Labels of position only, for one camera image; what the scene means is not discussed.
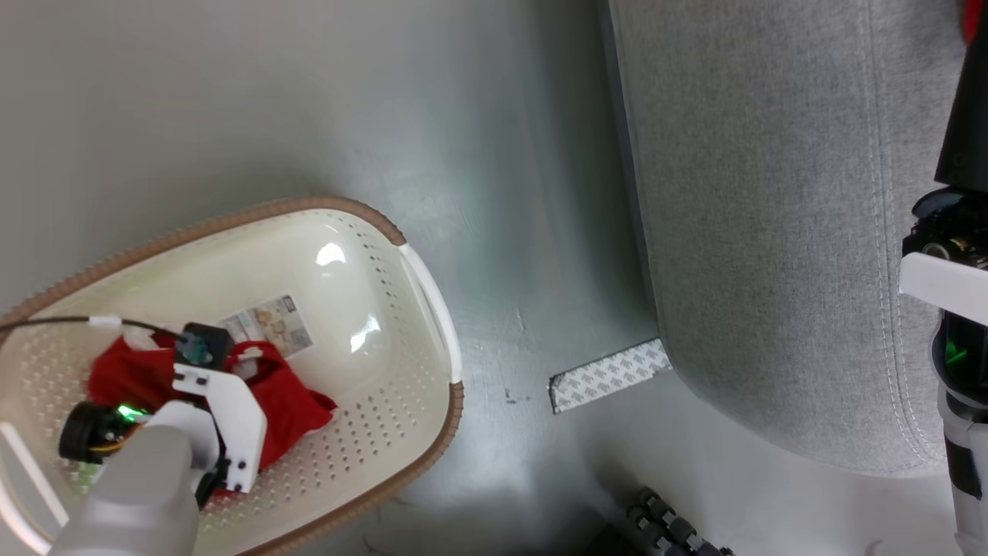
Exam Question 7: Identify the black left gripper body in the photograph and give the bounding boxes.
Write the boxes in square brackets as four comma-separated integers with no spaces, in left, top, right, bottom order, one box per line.
[59,400,155,466]

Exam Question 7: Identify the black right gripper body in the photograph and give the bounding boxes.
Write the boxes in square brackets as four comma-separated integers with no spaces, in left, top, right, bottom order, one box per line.
[901,187,988,412]

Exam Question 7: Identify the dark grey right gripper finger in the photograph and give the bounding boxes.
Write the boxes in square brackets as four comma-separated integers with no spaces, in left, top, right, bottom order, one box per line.
[934,29,988,192]

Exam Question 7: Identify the grey fabric sofa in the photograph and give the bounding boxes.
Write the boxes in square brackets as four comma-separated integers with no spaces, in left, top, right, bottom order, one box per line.
[598,0,988,476]

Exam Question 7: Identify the printed label sticker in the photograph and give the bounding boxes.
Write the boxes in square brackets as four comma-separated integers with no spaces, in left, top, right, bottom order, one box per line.
[218,294,316,358]

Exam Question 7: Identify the cream laundry basket brown rim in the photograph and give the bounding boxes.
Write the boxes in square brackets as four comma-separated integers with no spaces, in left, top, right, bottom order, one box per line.
[0,195,465,556]

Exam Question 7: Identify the white patterned tape strip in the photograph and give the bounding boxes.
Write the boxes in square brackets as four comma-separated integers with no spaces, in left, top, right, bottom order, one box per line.
[549,337,673,415]

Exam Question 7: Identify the thin black cable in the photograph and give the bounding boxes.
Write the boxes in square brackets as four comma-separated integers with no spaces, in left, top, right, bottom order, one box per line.
[0,314,191,342]

